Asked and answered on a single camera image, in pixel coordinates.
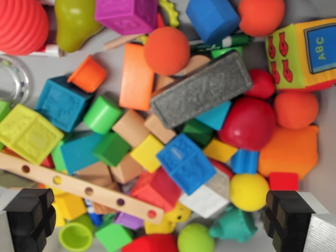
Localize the grey foam eraser block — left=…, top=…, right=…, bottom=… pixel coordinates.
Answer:
left=150, top=49, right=253, bottom=130

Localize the small red fabric ball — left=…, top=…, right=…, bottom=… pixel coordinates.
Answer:
left=244, top=68, right=276, bottom=100

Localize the grey plastic bin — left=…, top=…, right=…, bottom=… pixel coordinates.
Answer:
left=0, top=0, right=336, bottom=252

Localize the yellow wooden cube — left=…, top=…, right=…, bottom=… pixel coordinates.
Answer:
left=130, top=133, right=165, bottom=174

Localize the natural wooden block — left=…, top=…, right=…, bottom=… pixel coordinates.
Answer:
left=110, top=153, right=144, bottom=184
left=112, top=109, right=150, bottom=149
left=76, top=161, right=113, bottom=187
left=143, top=114, right=177, bottom=145
left=152, top=73, right=176, bottom=98

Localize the green wooden cube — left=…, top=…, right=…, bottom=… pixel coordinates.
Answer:
left=92, top=132, right=132, bottom=168

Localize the red white toy piece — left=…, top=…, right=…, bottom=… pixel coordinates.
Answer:
left=28, top=43, right=66, bottom=58

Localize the lime green block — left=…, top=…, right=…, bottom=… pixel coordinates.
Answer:
left=0, top=99, right=12, bottom=123

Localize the magenta rubber block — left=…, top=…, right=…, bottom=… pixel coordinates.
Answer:
left=94, top=0, right=159, bottom=37

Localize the glossy red toy apple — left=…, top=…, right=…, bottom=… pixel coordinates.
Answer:
left=217, top=96, right=276, bottom=152

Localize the orange foam ball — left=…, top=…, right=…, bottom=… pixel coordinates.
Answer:
left=272, top=90, right=320, bottom=131
left=143, top=26, right=191, bottom=76
left=238, top=0, right=286, bottom=37

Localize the lime green ball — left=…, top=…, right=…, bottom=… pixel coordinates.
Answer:
left=177, top=223, right=215, bottom=252

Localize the wooden dowel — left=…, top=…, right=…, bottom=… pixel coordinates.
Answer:
left=103, top=34, right=148, bottom=50

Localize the dark green wooden block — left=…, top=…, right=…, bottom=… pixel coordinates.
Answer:
left=181, top=119, right=213, bottom=149

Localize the wooden strip with holes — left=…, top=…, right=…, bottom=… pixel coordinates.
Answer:
left=0, top=152, right=165, bottom=225

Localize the yellow foam ball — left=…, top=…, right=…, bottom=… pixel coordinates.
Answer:
left=229, top=173, right=270, bottom=213

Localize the fabric ABC fish cube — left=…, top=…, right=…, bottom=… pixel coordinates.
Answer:
left=265, top=17, right=336, bottom=92

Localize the black silver gripper right finger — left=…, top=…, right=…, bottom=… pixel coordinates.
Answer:
left=263, top=190, right=336, bottom=252

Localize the red ribbed ball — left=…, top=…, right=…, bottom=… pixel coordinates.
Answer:
left=0, top=0, right=50, bottom=56

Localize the black silver gripper left finger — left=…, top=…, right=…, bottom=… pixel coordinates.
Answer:
left=0, top=187, right=57, bottom=252

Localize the purple block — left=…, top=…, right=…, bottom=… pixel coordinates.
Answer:
left=114, top=211, right=144, bottom=231

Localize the teal rubber toy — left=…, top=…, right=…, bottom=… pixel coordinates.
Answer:
left=208, top=206, right=258, bottom=244

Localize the teal wooden block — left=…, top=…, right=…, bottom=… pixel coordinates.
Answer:
left=194, top=101, right=232, bottom=131

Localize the large teal block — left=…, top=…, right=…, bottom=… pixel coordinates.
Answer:
left=60, top=131, right=106, bottom=175

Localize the green marker pen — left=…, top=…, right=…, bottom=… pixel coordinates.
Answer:
left=190, top=34, right=254, bottom=52

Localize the natural wooden cylinder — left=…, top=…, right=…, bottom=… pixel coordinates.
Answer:
left=181, top=54, right=212, bottom=77

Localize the white grey rubber block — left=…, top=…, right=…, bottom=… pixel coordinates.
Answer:
left=178, top=167, right=232, bottom=220

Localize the lime green plastic cup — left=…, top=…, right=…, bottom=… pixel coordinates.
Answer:
left=58, top=214, right=95, bottom=252

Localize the blue ridged cylinder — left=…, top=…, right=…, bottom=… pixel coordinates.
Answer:
left=230, top=149, right=260, bottom=175

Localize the olive green toy pear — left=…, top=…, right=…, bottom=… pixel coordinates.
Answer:
left=54, top=0, right=103, bottom=53

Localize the yellow knobbed teething ring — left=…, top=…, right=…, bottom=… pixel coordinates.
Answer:
left=158, top=0, right=181, bottom=28

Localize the yellow block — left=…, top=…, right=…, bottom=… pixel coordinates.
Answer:
left=54, top=193, right=87, bottom=221

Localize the orange plastic cup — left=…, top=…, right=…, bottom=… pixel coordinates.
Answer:
left=67, top=55, right=108, bottom=94

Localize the teal rubber block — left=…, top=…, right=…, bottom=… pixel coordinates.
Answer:
left=35, top=76, right=94, bottom=133

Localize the yellow-green rubber block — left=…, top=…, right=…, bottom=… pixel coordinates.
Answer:
left=0, top=103, right=65, bottom=166

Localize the clear plastic rattle ring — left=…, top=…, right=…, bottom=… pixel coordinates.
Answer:
left=0, top=54, right=33, bottom=106

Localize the small red cube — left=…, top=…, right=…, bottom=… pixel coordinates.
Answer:
left=268, top=172, right=299, bottom=191

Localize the blue rubber block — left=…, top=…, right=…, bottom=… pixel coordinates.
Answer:
left=156, top=133, right=217, bottom=196

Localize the red fabric cube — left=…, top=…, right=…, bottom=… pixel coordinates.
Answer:
left=121, top=233, right=179, bottom=252

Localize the light green block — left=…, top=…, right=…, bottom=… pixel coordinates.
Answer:
left=51, top=141, right=68, bottom=173

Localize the small blue toy piece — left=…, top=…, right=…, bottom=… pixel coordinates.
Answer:
left=83, top=199, right=103, bottom=227

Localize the light green cube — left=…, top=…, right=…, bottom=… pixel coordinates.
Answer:
left=94, top=223, right=134, bottom=252

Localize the red rubber block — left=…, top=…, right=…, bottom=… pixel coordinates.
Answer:
left=130, top=167, right=182, bottom=213

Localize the red rounded toy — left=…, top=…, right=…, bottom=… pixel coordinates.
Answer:
left=209, top=157, right=234, bottom=181

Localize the blue foam hexagon block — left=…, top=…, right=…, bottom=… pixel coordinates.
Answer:
left=185, top=0, right=241, bottom=46

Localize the yellow rubber bear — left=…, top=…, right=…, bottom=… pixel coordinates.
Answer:
left=143, top=202, right=192, bottom=235

